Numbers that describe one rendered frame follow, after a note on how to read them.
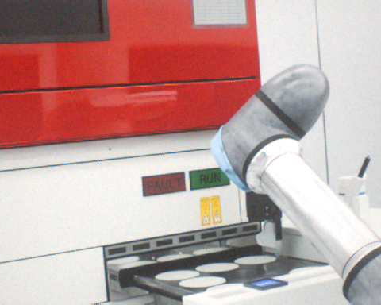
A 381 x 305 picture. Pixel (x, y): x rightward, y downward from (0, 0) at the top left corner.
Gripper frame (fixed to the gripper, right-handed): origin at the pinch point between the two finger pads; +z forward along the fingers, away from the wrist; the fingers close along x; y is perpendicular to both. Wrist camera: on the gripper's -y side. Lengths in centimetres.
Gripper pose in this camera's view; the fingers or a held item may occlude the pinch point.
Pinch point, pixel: (279, 252)
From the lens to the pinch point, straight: 199.2
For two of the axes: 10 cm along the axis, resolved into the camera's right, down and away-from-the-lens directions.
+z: 0.8, 10.0, 0.5
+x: -0.2, 0.5, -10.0
